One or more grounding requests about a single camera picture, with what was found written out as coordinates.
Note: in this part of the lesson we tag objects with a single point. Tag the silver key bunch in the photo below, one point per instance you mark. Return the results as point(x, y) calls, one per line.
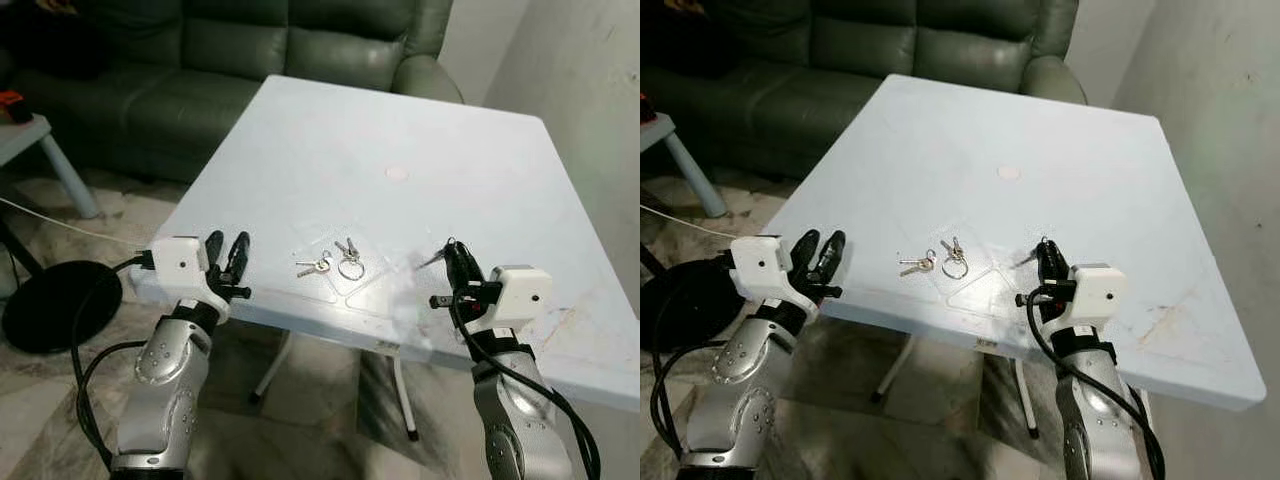
point(1025, 260)
point(432, 260)

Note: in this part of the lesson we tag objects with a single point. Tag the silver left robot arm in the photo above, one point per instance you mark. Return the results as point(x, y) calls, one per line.
point(165, 360)
point(745, 360)

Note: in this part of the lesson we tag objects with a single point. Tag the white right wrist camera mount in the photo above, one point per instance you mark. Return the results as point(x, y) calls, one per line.
point(525, 292)
point(1100, 290)

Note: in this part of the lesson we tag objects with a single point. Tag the dark green leather sofa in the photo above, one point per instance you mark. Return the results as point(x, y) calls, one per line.
point(250, 60)
point(880, 50)

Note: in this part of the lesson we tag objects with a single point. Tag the small grey side table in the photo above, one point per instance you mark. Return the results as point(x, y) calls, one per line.
point(60, 165)
point(695, 170)

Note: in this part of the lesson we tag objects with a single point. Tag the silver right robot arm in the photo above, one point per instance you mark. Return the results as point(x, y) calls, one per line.
point(1095, 410)
point(510, 410)

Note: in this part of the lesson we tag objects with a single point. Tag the brass and silver key pair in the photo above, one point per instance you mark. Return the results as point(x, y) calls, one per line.
point(920, 264)
point(318, 266)

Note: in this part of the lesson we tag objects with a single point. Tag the black round stand base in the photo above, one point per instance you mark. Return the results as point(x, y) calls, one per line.
point(55, 310)
point(690, 300)

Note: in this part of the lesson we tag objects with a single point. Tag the white table leg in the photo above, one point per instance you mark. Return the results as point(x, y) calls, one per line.
point(893, 368)
point(272, 368)
point(1025, 395)
point(406, 395)

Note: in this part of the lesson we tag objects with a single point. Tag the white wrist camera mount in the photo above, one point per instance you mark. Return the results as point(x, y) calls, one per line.
point(525, 292)
point(760, 262)
point(1100, 290)
point(178, 262)

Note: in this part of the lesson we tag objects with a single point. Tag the orange and black object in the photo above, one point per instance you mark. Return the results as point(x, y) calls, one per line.
point(644, 104)
point(12, 105)

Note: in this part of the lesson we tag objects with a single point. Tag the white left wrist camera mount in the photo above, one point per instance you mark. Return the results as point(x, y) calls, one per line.
point(760, 262)
point(178, 262)

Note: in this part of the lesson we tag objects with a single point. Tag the round pale table cap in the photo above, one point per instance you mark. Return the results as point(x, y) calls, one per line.
point(1009, 173)
point(397, 173)

